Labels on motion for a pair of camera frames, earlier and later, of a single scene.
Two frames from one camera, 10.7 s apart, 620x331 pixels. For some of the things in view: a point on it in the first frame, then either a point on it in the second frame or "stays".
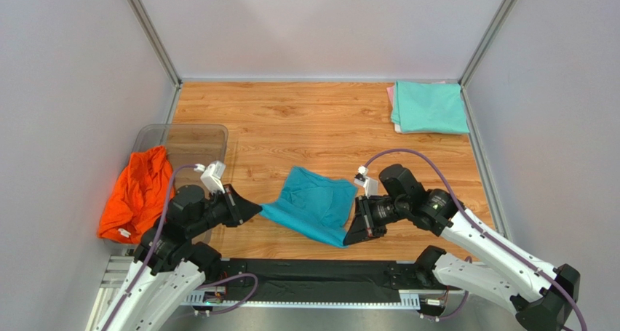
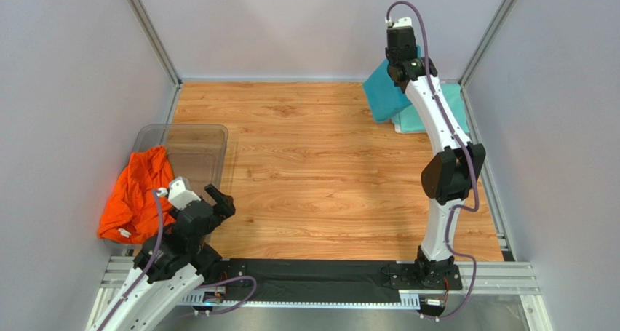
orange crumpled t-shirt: (139, 198) stays
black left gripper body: (216, 212) stays
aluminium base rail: (117, 269) stays
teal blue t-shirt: (320, 206) -> (386, 99)
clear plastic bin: (186, 145) stays
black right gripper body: (364, 216) -> (400, 41)
